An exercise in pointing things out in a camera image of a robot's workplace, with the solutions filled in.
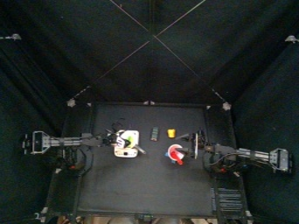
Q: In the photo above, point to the green toy starfruit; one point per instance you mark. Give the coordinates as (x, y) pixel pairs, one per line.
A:
(131, 140)

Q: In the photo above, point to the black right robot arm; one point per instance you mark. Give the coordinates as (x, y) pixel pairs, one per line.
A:
(248, 154)

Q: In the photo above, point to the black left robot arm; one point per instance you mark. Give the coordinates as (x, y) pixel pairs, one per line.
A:
(65, 142)

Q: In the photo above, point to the red toy utensil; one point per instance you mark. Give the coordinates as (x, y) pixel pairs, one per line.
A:
(178, 158)

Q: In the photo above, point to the white and red bowl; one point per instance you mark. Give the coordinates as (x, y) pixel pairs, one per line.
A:
(172, 151)

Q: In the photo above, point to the yellow cup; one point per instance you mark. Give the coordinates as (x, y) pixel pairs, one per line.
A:
(171, 133)

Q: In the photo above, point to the dark rectangular toy bar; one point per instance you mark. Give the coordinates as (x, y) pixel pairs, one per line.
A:
(154, 134)

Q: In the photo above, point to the silver frame corner bracket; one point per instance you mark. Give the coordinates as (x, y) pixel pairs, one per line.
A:
(15, 37)
(291, 38)
(71, 102)
(148, 102)
(226, 106)

